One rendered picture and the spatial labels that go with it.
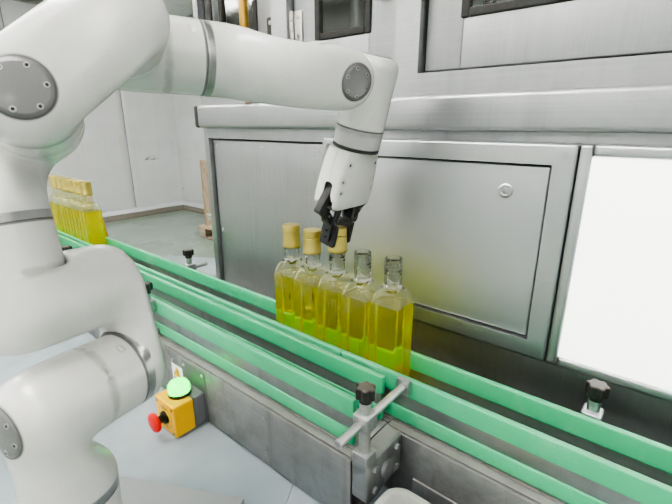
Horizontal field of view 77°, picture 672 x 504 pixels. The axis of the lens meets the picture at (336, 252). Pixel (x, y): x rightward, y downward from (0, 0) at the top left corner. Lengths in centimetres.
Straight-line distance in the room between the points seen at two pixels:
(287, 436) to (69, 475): 35
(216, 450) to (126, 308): 45
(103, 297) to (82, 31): 26
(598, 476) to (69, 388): 60
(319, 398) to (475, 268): 34
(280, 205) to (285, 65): 58
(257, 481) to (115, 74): 67
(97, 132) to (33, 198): 624
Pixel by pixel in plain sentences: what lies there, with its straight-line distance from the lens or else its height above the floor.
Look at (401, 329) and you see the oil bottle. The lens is 70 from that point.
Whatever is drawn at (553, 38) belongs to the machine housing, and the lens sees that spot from 75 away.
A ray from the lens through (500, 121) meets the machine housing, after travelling 72.
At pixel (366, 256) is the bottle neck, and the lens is 70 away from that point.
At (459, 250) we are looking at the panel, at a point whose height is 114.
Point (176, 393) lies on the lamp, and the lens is 93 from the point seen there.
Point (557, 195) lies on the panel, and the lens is 69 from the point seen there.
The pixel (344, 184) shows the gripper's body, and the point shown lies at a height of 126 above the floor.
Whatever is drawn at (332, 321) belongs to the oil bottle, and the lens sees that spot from 76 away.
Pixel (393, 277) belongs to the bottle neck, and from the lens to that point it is 68.
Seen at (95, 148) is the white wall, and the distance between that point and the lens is 673.
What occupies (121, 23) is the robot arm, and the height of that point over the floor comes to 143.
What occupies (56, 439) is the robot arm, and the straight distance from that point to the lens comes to 51.
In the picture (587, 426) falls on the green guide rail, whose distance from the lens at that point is 71.
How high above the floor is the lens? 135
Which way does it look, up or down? 17 degrees down
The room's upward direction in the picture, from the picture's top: straight up
